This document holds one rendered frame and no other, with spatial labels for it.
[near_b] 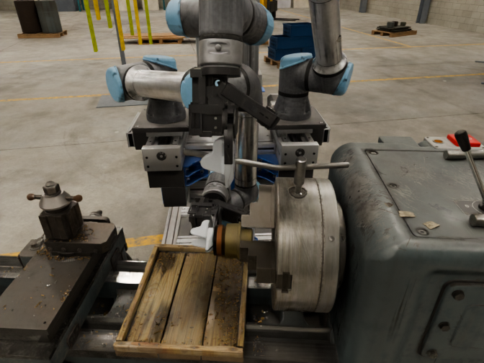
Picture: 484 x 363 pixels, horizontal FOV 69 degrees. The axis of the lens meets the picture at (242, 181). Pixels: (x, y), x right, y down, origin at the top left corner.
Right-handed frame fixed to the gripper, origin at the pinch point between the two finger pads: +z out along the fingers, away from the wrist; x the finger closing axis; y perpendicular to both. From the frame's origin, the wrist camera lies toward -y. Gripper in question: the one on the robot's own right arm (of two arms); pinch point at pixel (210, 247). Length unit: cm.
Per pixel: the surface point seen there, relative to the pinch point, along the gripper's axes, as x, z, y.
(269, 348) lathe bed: -21.8, 10.3, -14.9
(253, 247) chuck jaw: 2.4, 2.0, -10.3
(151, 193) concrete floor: -108, -190, 86
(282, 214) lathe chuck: 13.4, 4.1, -16.2
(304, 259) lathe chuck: 7.0, 10.2, -20.6
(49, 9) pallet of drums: -28, -1057, 651
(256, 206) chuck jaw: 7.4, -7.2, -10.3
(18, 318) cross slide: -11.2, 14.3, 42.2
